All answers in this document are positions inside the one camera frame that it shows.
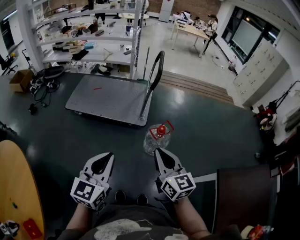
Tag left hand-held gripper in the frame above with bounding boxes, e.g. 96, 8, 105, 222
70, 152, 115, 211

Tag black folding stand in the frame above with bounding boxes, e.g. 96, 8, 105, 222
269, 81, 300, 113

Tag person's dark printed shirt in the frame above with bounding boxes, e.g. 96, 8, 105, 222
56, 202, 211, 240

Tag black tangled cables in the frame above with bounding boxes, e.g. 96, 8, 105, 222
34, 79, 60, 108

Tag person's left black shoe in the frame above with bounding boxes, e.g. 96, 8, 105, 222
115, 190, 127, 205

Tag clear water jug red cap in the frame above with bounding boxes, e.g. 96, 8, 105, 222
142, 120, 175, 156

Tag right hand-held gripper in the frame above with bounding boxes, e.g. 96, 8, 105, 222
154, 148, 196, 202

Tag white and black shoe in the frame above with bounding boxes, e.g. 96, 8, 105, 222
97, 65, 114, 76

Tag red flat object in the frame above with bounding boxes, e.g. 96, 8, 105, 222
22, 218, 44, 240

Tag grey projection screen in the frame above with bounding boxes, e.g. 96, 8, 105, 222
232, 19, 262, 56

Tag person's right black shoe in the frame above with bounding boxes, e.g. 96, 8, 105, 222
136, 194, 149, 206

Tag black office chair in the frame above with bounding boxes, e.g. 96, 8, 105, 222
0, 53, 18, 76

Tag tall white cabinet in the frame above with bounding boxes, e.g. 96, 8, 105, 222
158, 0, 175, 23

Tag dark brown white-framed table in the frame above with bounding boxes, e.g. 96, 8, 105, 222
193, 164, 278, 235

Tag green-headed mop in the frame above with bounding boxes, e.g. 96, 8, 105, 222
137, 46, 151, 82

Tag white metal shelf unit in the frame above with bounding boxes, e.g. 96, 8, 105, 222
15, 0, 147, 80

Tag grey metal platform trolley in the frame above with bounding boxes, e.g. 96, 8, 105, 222
65, 50, 165, 128

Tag colourful snack packets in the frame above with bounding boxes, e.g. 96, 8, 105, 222
241, 224, 275, 240

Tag round white table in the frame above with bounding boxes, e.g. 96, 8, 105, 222
118, 13, 150, 21

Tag red and white bag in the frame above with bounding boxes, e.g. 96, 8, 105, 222
256, 107, 278, 134

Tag person's black shoe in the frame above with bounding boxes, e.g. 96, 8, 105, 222
136, 194, 149, 206
115, 190, 127, 205

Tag brown slatted ramp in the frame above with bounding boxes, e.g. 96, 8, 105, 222
159, 70, 235, 104

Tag beige box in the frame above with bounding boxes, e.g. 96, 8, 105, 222
67, 44, 84, 53

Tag long light wooden table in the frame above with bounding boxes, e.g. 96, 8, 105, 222
170, 14, 210, 58

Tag brown cardboard box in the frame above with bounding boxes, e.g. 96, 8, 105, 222
9, 69, 35, 93

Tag black folded cloth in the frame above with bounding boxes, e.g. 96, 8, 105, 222
71, 49, 90, 61

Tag person's right forearm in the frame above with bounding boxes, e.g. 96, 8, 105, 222
172, 198, 211, 239

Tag spare hand-held gripper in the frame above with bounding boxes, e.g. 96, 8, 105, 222
30, 78, 44, 95

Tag white locker cabinet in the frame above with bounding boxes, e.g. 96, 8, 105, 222
232, 38, 290, 108

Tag black round bag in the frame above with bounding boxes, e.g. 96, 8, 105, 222
43, 66, 65, 79

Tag yellow wooden oval table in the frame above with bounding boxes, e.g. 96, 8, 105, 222
0, 140, 45, 240

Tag person's left forearm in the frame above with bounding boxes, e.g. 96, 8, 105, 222
65, 203, 99, 235

